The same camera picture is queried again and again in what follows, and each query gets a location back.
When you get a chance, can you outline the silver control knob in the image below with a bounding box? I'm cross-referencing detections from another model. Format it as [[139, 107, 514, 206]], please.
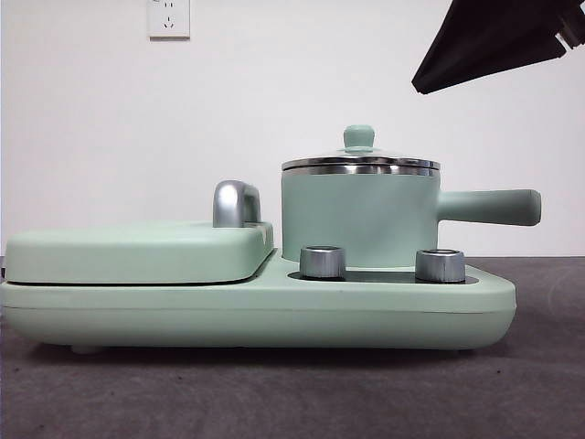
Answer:
[[414, 248, 467, 282], [299, 245, 348, 279]]

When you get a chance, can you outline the black control panel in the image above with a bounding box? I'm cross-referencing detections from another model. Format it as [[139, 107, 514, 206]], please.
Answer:
[[287, 269, 468, 284]]

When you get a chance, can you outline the glass pot lid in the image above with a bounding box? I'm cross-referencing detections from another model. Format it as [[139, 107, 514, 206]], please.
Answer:
[[281, 125, 441, 174]]

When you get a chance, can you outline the mint green grill cover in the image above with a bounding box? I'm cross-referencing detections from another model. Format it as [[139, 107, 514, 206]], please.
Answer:
[[3, 220, 276, 285]]

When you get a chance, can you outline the white wall socket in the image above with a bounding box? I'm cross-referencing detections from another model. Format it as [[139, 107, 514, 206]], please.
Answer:
[[148, 0, 192, 40]]

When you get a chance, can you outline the silver grill cover handle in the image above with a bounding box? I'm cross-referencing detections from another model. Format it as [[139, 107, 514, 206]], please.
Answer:
[[212, 180, 262, 229]]

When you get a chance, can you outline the mint green pot with handle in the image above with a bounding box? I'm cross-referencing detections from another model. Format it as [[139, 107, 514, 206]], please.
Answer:
[[280, 165, 543, 271]]

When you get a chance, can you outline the mint green breakfast machine base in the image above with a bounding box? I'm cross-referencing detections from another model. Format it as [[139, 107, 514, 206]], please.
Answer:
[[0, 249, 518, 357]]

